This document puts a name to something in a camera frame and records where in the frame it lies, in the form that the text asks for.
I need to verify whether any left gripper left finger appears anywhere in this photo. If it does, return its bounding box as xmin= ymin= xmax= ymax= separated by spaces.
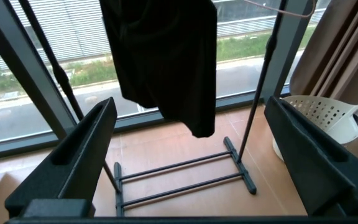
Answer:
xmin=4 ymin=96 xmax=118 ymax=218

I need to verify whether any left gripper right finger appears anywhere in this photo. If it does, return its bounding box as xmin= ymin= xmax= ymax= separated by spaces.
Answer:
xmin=264 ymin=95 xmax=358 ymax=218

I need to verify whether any black garment with pale cords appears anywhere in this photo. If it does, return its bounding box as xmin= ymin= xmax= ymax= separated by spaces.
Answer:
xmin=99 ymin=0 xmax=219 ymax=139

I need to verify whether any pink clothes hanger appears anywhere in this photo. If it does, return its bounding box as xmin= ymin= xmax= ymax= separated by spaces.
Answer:
xmin=243 ymin=0 xmax=319 ymax=19

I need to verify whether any white laundry basket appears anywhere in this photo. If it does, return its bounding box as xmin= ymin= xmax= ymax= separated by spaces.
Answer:
xmin=272 ymin=95 xmax=358 ymax=162

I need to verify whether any black clothes rack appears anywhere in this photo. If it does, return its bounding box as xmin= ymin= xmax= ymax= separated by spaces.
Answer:
xmin=17 ymin=0 xmax=288 ymax=218

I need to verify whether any window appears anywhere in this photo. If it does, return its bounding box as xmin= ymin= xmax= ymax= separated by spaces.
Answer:
xmin=0 ymin=0 xmax=326 ymax=159

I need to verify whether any brown curtain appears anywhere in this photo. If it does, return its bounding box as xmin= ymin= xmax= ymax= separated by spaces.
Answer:
xmin=289 ymin=0 xmax=358 ymax=101

